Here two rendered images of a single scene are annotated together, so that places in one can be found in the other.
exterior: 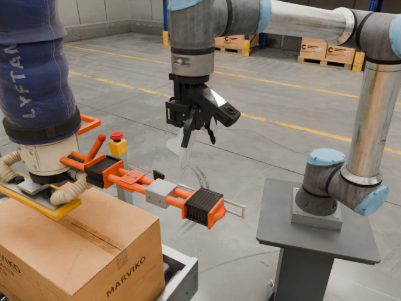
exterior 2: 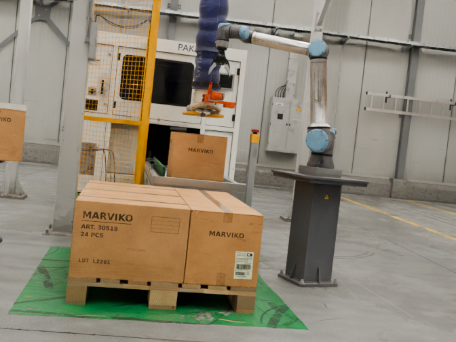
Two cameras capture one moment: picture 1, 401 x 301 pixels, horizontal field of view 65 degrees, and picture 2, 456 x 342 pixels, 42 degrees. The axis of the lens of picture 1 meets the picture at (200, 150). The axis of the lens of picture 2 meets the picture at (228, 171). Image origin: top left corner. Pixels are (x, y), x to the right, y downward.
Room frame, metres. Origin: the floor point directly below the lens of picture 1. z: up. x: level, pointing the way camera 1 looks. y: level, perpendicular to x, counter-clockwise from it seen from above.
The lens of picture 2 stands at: (-2.02, -3.25, 0.93)
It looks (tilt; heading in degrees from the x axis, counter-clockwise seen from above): 3 degrees down; 49
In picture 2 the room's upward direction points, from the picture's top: 6 degrees clockwise
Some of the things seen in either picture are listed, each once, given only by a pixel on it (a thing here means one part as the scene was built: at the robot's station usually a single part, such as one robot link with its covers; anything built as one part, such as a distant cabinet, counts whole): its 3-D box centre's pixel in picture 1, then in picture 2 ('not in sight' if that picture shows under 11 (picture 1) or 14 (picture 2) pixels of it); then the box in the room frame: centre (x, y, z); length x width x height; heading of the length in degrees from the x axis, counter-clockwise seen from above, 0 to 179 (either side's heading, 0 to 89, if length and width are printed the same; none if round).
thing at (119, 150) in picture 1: (127, 215); (248, 192); (1.47, 0.44, 0.50); 0.07 x 0.07 x 1.00; 59
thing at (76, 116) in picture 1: (44, 119); (205, 85); (0.95, 0.51, 1.34); 0.23 x 0.23 x 0.04
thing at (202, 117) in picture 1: (190, 100); (220, 56); (0.67, 0.02, 1.51); 0.09 x 0.08 x 0.12; 59
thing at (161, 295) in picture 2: not in sight; (157, 269); (0.14, -0.22, 0.07); 1.20 x 1.00 x 0.14; 59
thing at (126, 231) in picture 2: not in sight; (161, 226); (0.14, -0.22, 0.34); 1.20 x 1.00 x 0.40; 59
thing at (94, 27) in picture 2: not in sight; (93, 41); (0.35, 1.31, 1.62); 0.20 x 0.05 x 0.30; 59
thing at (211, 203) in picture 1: (202, 208); (216, 96); (0.64, -0.01, 1.23); 0.08 x 0.07 x 0.05; 60
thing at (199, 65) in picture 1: (191, 63); (221, 44); (0.66, 0.02, 1.59); 0.10 x 0.09 x 0.05; 149
